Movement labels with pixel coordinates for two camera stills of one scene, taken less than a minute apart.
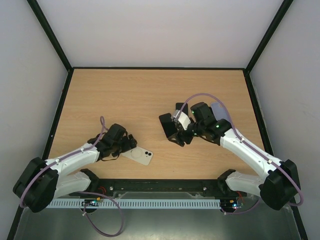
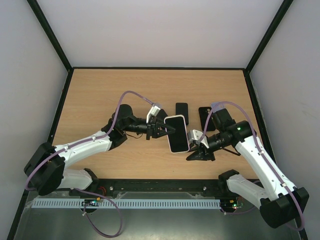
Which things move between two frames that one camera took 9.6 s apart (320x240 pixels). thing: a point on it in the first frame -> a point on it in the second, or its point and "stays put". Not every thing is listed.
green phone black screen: [178, 106] stays put
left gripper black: [127, 145] -> [153, 128]
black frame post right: [283, 9] stays put
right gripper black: [180, 135] -> [203, 149]
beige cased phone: [142, 155] -> [178, 139]
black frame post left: [54, 41] stays put
